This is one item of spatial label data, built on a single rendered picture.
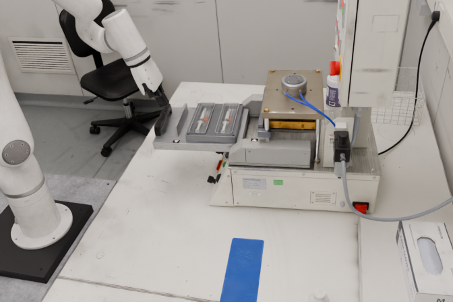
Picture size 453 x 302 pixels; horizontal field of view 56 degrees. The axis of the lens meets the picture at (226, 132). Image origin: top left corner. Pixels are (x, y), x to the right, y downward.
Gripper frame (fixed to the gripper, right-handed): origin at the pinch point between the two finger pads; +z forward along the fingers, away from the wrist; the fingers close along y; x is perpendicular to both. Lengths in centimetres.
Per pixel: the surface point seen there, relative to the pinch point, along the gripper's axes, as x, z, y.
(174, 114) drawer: -1.9, 9.5, -5.6
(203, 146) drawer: 11.3, 15.1, 10.8
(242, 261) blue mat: 19, 40, 38
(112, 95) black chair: -90, 32, -100
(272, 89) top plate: 36.2, 7.9, -0.9
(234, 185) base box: 17.4, 28.3, 16.7
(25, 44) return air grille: -179, -6, -163
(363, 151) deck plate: 58, 34, 6
